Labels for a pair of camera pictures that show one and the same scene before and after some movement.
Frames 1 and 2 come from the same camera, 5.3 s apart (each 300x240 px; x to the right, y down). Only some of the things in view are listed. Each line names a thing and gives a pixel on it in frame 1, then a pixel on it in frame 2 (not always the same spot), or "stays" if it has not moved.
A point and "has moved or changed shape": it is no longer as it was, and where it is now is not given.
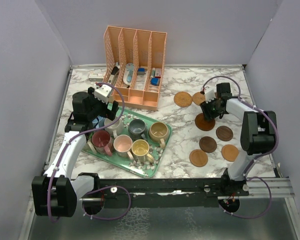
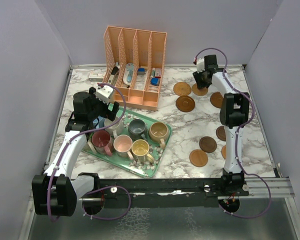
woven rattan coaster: x=198 y=98 → x=199 y=92
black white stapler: x=114 y=73 stays
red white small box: x=158 y=73 stays
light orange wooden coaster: x=198 y=158 stays
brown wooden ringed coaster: x=202 y=124 has moved or changed shape
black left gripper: x=112 y=113 stays
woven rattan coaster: x=182 y=99 → x=182 y=88
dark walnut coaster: x=224 y=133 stays
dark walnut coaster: x=208 y=144 stays
